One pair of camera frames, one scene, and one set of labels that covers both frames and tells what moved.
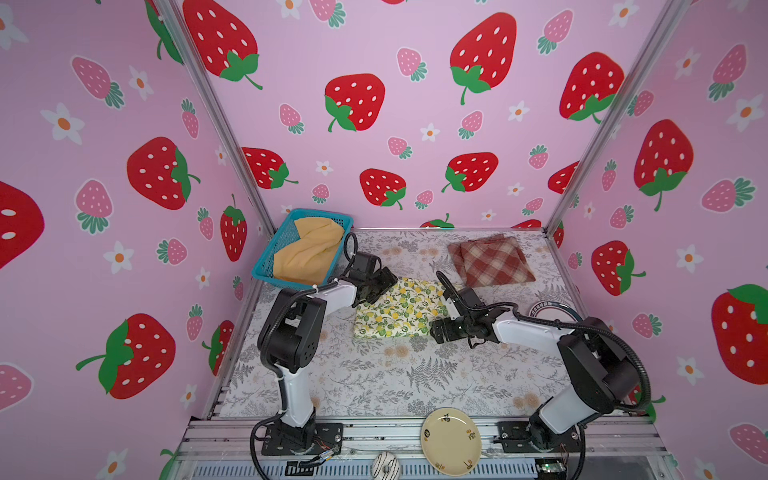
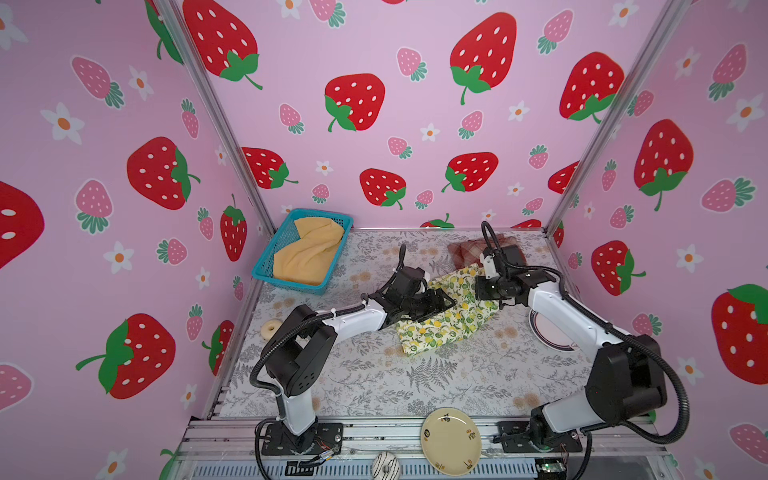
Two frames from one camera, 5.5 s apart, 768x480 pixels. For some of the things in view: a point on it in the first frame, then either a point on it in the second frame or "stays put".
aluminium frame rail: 232,449 stays put
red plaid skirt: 491,260 stays put
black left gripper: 385,279 -> 437,306
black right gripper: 446,332 -> 479,287
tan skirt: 309,259 stays put
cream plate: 451,441 stays put
